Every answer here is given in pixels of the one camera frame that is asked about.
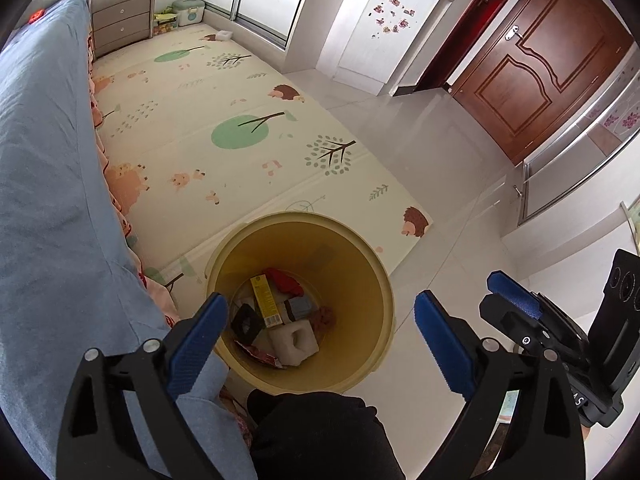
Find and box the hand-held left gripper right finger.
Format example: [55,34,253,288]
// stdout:
[414,290,586,480]

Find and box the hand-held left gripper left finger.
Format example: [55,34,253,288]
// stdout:
[56,292,230,480]

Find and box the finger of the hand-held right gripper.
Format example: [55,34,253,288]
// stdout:
[479,294,576,361]
[487,270,588,341]

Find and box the black plastic piece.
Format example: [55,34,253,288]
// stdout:
[230,304,263,338]

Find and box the red snack wrapper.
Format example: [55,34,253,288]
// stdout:
[235,340,283,368]

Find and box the yellow drink carton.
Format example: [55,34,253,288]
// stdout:
[250,274,283,328]

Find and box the white foam block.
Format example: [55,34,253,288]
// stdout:
[267,321,320,367]

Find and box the yellow trash bin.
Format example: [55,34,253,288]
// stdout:
[205,212,396,395]

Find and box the floral glass sliding door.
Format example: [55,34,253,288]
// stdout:
[517,67,640,226]

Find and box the pink floral bed skirt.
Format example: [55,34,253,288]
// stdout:
[87,30,251,441]

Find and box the bed with blue sheet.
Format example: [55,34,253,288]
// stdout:
[0,0,251,480]

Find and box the brown wooden door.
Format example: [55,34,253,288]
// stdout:
[415,0,635,163]

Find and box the cream printed play mat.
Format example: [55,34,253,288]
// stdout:
[92,22,433,306]

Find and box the white stickered cabinet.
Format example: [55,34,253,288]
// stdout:
[316,0,451,96]

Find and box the clear box of toys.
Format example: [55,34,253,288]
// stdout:
[152,7,180,36]

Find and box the grey nightstand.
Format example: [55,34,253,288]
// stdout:
[90,0,153,58]

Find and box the green storage box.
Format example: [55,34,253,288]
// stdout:
[172,0,205,27]

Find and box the white floral sliding wardrobe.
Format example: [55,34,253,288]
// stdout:
[197,0,321,51]

